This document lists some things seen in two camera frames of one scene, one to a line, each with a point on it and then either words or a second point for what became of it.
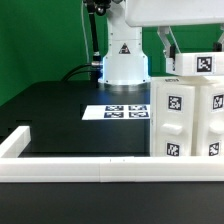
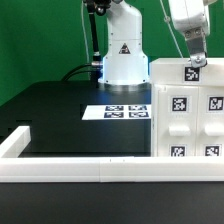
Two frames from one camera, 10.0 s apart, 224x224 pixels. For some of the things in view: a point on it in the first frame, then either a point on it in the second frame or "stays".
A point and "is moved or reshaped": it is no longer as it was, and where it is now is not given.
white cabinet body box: [187, 116] is moved or reshaped
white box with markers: [209, 120] stays
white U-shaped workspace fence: [18, 166] stays
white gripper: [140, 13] -> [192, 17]
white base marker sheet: [118, 112] stays
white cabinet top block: [189, 64] is moved or reshaped
